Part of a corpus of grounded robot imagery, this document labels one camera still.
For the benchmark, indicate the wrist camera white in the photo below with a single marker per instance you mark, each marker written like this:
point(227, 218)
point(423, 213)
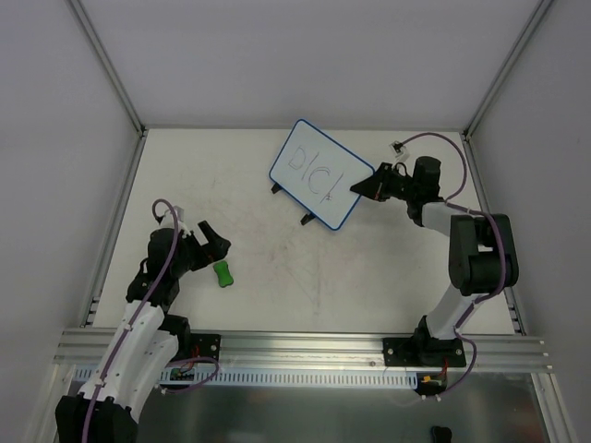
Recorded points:
point(399, 151)
point(174, 218)

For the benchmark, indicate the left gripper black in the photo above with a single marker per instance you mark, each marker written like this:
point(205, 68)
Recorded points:
point(199, 249)

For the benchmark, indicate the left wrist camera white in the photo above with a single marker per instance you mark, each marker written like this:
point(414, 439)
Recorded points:
point(174, 218)

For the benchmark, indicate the white slotted cable duct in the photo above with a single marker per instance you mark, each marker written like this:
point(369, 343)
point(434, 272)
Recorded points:
point(381, 379)

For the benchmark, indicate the black object bottom edge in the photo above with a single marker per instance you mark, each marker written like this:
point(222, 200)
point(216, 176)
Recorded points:
point(441, 434)

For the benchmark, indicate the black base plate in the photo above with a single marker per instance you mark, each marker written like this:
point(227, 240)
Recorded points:
point(410, 351)
point(205, 345)

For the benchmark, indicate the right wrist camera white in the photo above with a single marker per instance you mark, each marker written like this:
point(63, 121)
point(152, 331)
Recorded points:
point(399, 151)

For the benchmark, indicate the blue framed whiteboard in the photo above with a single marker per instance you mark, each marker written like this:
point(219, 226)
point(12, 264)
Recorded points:
point(317, 172)

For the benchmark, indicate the green bone-shaped eraser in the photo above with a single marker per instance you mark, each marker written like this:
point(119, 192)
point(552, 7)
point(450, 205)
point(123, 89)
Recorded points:
point(223, 273)

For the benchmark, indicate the left aluminium frame post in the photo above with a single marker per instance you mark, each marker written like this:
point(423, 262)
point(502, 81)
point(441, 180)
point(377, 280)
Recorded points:
point(84, 21)

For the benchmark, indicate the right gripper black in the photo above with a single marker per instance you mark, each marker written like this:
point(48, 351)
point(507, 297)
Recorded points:
point(384, 180)

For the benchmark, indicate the aluminium mounting rail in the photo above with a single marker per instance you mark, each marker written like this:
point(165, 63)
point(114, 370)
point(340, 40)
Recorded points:
point(316, 351)

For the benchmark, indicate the right aluminium frame post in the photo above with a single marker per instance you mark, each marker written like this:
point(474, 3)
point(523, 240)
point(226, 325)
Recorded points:
point(525, 36)

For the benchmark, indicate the aluminium frame post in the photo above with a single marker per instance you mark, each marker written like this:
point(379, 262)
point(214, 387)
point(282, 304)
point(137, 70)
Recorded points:
point(525, 36)
point(84, 21)

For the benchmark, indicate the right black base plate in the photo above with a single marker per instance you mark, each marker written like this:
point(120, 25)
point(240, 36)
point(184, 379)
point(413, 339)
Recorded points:
point(410, 351)

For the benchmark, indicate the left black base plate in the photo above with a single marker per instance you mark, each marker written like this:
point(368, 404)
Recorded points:
point(205, 345)

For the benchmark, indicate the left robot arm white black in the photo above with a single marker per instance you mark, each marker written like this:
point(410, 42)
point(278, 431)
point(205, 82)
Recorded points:
point(149, 338)

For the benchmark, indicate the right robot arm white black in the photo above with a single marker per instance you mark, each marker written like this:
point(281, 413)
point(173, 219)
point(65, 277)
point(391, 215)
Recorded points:
point(482, 261)

